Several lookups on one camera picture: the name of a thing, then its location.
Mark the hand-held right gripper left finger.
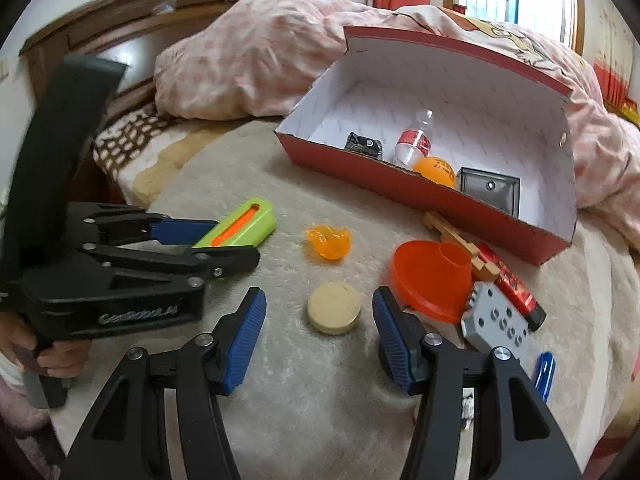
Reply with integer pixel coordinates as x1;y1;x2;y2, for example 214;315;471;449
60;287;268;480

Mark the orange translucent plastic piece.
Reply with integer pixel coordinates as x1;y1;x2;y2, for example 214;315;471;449
306;225;353;263

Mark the wooden piece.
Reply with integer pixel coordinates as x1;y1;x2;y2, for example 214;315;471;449
422;211;501;283

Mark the dark transparent square box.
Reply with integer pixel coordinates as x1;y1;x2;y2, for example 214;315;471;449
457;166;521;221

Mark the beige fuzzy blanket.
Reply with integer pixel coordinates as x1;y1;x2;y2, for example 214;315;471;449
50;120;640;480

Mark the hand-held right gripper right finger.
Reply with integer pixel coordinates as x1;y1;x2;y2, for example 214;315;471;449
372;286;583;480

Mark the person's left forearm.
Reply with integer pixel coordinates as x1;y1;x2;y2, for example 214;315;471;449
0;351;56;456

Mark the red tube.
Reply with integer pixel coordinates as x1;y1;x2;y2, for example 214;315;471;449
475;242;547;332

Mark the black patterned pouch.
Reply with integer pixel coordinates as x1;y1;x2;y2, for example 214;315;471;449
345;131;385;161

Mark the clear plastic bottle red label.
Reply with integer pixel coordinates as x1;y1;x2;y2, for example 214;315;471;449
393;110;435;168

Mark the grey block with holes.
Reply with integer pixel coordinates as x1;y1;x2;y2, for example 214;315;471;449
460;280;538;361

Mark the brown dotted bedsheet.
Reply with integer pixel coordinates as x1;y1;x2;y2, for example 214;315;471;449
92;102;236;206

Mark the orange funnel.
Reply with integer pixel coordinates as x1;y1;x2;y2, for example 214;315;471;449
392;240;476;324

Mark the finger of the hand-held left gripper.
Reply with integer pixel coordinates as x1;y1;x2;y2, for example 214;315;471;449
70;202;221;247
81;241;262;282

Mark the person's left hand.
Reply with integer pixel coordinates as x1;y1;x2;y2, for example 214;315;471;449
0;311;94;377

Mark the beige round disc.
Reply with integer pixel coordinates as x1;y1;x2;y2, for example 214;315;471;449
307;281;362;336

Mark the dark wooden headboard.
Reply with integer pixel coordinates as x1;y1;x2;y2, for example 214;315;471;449
20;0;346;111

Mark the blue plastic piece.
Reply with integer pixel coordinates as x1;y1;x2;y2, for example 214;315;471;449
532;351;557;405

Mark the red cardboard box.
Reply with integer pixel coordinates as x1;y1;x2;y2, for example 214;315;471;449
274;25;577;266

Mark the pink checkered quilt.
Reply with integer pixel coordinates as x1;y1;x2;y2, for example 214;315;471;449
154;0;640;251

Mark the orange ball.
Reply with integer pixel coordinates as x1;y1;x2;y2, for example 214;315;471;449
413;156;458;190

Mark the green case with orange slider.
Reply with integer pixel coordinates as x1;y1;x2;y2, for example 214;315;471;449
192;197;277;250

